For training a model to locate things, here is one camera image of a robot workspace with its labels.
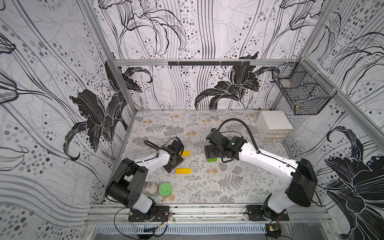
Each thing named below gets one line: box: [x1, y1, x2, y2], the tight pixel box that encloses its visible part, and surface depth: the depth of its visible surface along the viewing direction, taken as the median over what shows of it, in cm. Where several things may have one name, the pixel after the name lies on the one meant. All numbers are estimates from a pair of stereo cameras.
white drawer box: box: [255, 110, 294, 142], surface depth 97 cm
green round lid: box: [158, 182, 172, 197], surface depth 78 cm
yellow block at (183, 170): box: [175, 168, 192, 174], surface depth 89 cm
